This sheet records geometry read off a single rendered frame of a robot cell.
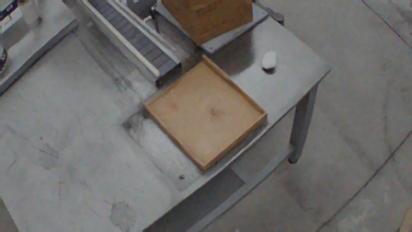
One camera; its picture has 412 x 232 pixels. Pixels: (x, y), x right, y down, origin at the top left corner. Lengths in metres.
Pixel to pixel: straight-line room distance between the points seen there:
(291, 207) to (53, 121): 1.26
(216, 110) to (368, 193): 1.17
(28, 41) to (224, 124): 0.97
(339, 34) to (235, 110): 1.52
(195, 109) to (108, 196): 0.41
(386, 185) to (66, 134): 1.71
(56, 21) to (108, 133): 0.64
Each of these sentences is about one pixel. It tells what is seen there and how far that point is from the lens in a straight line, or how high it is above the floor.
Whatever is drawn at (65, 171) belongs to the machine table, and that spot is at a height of 0.83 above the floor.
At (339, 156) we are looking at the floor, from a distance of 2.34.
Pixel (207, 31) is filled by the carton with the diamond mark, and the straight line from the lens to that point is 1.55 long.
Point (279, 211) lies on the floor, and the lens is 2.19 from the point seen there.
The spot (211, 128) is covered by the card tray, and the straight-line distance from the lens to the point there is 1.43.
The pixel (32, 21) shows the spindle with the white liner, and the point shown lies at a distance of 1.90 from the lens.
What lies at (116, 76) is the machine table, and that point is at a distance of 1.60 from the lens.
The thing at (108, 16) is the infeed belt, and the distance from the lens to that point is 1.75.
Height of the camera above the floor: 2.10
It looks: 61 degrees down
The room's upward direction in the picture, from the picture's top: 9 degrees counter-clockwise
